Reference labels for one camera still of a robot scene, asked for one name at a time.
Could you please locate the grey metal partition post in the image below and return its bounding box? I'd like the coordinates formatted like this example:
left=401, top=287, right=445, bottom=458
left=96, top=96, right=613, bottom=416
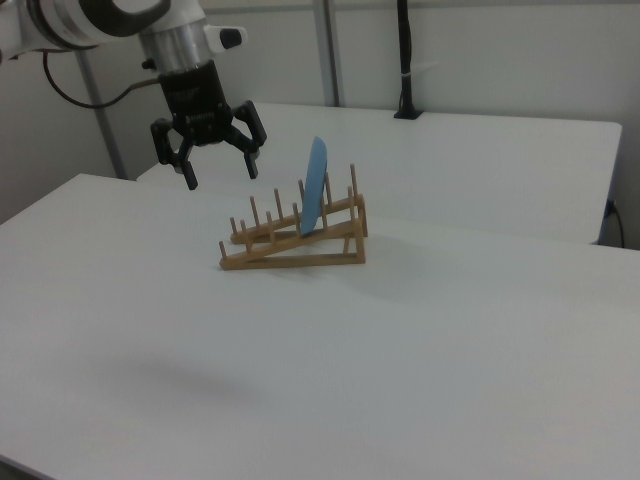
left=313, top=0, right=347, bottom=108
left=74, top=49, right=126, bottom=180

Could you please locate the black pole with white tie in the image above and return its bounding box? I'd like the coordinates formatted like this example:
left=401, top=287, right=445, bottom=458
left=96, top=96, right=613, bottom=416
left=393, top=0, right=425, bottom=121

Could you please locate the wooden plate rack with pegs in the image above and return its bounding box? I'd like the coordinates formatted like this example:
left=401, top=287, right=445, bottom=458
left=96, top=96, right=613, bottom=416
left=218, top=162, right=370, bottom=274

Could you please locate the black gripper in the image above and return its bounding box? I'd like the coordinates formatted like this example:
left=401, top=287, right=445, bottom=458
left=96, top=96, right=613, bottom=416
left=151, top=59, right=269, bottom=192

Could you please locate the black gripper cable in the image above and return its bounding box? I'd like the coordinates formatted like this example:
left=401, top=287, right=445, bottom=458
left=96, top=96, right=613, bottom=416
left=42, top=49, right=164, bottom=109

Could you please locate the blue round plate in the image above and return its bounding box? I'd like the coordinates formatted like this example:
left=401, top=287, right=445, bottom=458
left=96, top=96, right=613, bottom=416
left=298, top=135, right=330, bottom=239

